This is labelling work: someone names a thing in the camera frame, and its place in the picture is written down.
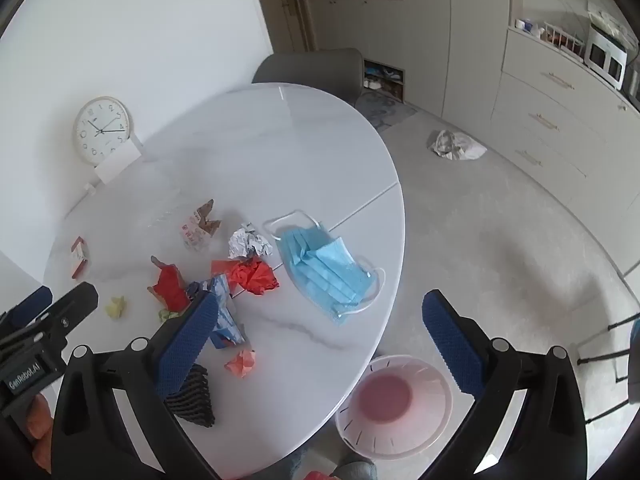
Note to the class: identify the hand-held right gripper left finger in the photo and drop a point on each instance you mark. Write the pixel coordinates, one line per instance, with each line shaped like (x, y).
(187, 345)

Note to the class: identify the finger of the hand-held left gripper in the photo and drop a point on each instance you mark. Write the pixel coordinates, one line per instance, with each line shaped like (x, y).
(31, 305)
(80, 302)

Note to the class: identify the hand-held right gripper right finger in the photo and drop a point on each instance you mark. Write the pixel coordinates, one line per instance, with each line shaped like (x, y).
(452, 345)

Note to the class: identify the orange paper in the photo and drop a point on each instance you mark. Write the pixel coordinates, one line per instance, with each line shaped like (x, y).
(241, 362)

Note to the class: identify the red and brown snack wrapper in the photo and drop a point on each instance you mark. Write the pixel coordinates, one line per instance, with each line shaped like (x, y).
(170, 287)

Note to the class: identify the pink plastic bin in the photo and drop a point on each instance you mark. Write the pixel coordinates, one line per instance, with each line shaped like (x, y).
(385, 400)

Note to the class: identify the person's left hand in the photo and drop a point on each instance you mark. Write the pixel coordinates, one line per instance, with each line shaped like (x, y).
(40, 427)

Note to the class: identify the crumpled green paper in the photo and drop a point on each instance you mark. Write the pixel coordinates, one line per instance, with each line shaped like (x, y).
(167, 316)

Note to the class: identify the crumpled yellow paper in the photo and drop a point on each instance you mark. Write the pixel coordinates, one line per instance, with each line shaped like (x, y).
(116, 307)

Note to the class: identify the small red white box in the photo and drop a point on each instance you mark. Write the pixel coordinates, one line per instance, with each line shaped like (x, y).
(79, 257)

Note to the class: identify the blue plastic wrapper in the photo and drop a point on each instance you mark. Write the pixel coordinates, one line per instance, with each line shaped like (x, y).
(227, 322)

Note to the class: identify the red pouch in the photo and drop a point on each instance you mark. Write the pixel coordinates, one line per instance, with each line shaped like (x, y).
(252, 275)

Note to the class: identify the torn brown white carton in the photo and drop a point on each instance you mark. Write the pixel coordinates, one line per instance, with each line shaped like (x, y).
(197, 230)

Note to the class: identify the crumpled white paper ball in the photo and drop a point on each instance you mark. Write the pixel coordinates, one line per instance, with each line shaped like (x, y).
(247, 242)

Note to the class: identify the clear plastic tray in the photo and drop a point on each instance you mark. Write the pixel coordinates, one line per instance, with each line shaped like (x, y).
(160, 210)

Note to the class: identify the blue face mask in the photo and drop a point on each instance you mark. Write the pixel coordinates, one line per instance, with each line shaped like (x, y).
(345, 270)
(305, 275)

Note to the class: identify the white card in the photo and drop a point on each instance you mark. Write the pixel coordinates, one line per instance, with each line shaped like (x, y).
(117, 162)

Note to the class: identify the blue chair with black legs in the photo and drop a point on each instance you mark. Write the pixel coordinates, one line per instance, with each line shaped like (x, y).
(632, 340)

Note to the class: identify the white bag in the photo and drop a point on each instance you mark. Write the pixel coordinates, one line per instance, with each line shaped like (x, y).
(457, 146)

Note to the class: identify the grey blue doormat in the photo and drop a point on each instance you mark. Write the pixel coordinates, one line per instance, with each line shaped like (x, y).
(385, 110)

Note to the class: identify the beige drawer cabinet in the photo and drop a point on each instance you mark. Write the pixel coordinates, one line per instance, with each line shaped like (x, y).
(550, 110)

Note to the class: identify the open shoe shelf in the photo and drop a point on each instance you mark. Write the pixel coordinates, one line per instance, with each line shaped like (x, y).
(382, 80)

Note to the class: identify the grey chair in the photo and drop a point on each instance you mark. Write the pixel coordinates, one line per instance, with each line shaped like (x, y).
(310, 67)

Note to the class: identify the tall beige cabinet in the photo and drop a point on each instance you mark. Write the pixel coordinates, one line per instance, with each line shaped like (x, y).
(440, 35)

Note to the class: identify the white countertop appliance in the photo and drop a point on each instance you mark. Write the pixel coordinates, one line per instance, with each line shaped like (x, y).
(605, 55)

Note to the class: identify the small white jar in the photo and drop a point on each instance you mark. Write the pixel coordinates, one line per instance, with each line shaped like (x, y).
(522, 24)

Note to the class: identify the brown door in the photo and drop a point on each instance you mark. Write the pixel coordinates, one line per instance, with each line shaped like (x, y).
(280, 5)

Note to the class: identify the round white wall clock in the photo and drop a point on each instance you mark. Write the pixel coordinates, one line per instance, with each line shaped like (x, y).
(102, 130)

